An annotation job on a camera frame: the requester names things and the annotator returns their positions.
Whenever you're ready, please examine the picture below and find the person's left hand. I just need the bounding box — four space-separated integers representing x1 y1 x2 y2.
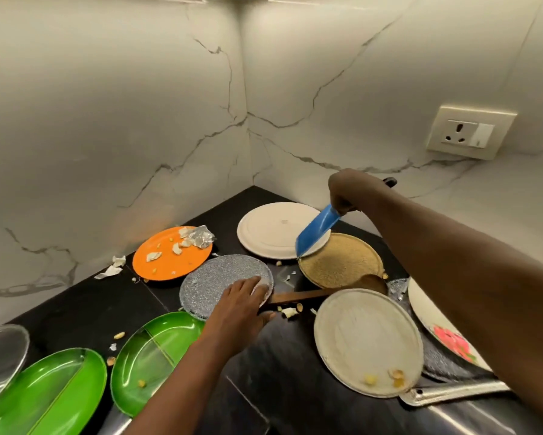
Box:
199 276 277 359

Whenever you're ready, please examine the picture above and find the person's right hand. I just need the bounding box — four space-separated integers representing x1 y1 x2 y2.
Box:
328 169 393 216

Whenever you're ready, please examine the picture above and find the blue knife with black handle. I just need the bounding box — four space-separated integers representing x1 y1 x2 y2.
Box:
295 177 397 259

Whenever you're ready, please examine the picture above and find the brown wooden spoon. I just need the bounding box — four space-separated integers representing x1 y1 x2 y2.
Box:
259 274 388 313

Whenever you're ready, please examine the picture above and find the person's left forearm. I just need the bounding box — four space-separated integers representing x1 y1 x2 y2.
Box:
122 331 241 435

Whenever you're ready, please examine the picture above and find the person's right forearm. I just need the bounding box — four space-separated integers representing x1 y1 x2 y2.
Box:
367 179 543 431

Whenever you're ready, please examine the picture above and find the white round plate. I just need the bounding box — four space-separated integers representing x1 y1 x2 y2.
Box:
236 202 331 260

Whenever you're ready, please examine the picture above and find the gold glitter round plate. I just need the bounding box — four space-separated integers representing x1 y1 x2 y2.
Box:
298 233 385 290

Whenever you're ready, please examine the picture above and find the crumpled silver foil piece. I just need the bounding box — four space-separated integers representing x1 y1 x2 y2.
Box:
188 225 216 249

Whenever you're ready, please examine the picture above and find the orange round plate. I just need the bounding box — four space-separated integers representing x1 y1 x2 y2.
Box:
132 226 213 282

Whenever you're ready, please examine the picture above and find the green divided plate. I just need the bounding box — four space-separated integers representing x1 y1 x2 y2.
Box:
0 348 108 435
111 311 205 417

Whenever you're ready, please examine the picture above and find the cream round plate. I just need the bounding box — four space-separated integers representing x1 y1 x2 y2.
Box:
313 289 424 398

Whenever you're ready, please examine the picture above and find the white plate with red flower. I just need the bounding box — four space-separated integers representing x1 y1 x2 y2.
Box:
407 277 493 372

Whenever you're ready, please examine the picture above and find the white wall socket with switch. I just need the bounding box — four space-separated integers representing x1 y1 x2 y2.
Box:
426 105 518 161

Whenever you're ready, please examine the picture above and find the steel utensil handle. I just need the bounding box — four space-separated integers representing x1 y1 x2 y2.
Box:
399 380 511 408

